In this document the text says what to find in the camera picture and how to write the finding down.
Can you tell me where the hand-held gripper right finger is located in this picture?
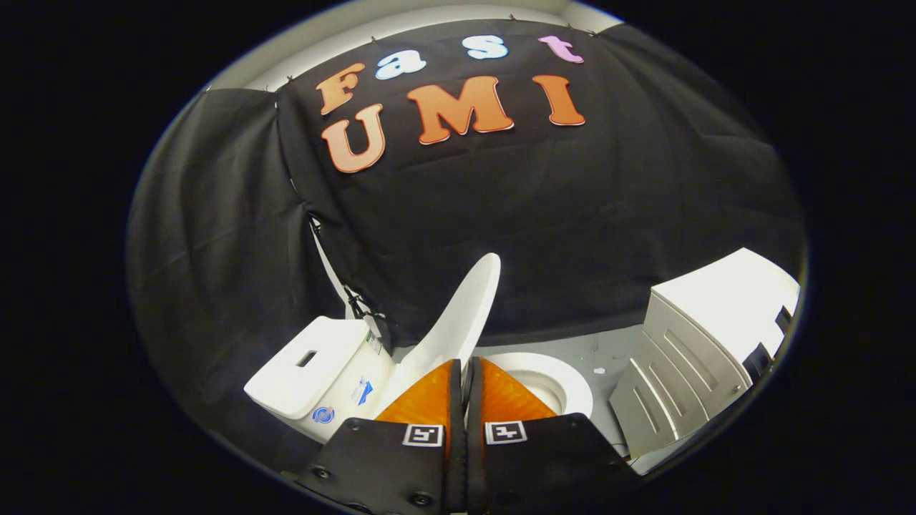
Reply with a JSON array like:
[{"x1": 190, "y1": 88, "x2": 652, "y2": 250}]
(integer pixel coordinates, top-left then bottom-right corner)
[{"x1": 465, "y1": 356, "x2": 639, "y2": 515}]

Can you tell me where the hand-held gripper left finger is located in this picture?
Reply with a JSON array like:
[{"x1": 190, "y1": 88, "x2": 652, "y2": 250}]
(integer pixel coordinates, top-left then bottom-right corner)
[{"x1": 297, "y1": 358, "x2": 466, "y2": 515}]

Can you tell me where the white toilet lid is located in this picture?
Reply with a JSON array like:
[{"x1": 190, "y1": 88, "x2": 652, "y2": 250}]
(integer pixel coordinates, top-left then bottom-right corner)
[{"x1": 386, "y1": 252, "x2": 502, "y2": 417}]

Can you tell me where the white toilet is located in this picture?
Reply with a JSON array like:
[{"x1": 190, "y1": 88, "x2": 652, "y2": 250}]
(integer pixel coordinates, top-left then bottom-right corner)
[{"x1": 243, "y1": 317, "x2": 595, "y2": 446}]

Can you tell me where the white panelled cabinet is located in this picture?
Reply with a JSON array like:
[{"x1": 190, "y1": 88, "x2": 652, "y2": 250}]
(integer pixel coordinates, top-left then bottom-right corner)
[{"x1": 608, "y1": 247, "x2": 801, "y2": 476}]

